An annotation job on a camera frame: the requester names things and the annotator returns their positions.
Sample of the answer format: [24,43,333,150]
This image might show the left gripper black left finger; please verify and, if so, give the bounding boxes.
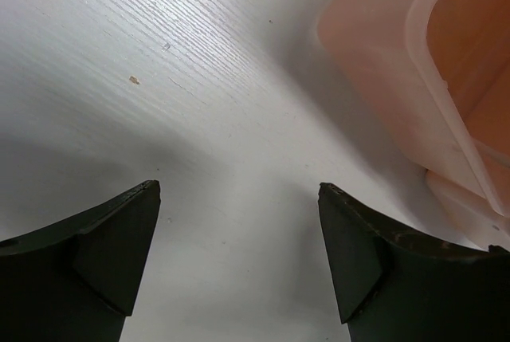
[1,180,160,341]

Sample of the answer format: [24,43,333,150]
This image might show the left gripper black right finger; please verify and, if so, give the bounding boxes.
[318,183,509,341]

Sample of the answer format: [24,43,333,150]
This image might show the pink plastic tool box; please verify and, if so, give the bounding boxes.
[317,0,509,248]

